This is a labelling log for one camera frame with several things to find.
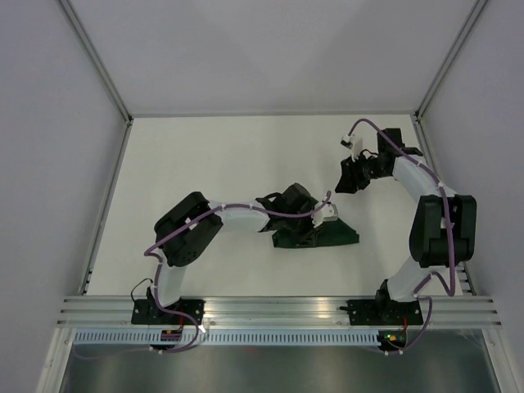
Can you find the white slotted cable duct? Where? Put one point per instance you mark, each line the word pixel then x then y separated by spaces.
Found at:
pixel 231 337

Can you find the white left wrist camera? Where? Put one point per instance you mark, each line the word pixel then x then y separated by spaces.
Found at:
pixel 323 213

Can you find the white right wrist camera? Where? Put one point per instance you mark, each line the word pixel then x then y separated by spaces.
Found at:
pixel 354 144

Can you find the aluminium frame post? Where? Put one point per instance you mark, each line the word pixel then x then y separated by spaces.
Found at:
pixel 72 18
pixel 466 29

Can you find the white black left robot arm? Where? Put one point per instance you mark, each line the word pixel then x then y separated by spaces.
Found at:
pixel 183 234

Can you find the aluminium front rail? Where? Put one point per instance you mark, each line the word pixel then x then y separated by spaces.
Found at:
pixel 300 312

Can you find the aluminium right frame post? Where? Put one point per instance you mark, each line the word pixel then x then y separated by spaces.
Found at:
pixel 466 29

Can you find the aluminium right side rail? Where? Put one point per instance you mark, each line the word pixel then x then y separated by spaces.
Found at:
pixel 464 277

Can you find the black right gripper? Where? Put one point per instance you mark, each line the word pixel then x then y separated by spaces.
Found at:
pixel 350 177

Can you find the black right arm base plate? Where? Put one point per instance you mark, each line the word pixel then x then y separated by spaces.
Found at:
pixel 367 312

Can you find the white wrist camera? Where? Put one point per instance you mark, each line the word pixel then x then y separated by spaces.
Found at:
pixel 354 144
pixel 323 213

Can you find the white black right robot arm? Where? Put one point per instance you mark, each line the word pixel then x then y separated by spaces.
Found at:
pixel 444 224

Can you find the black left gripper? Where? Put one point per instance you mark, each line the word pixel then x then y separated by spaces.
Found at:
pixel 309 236

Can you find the dark green cloth napkin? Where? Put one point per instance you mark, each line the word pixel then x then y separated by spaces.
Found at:
pixel 336 233

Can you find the aluminium left frame post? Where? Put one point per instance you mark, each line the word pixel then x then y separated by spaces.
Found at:
pixel 72 18

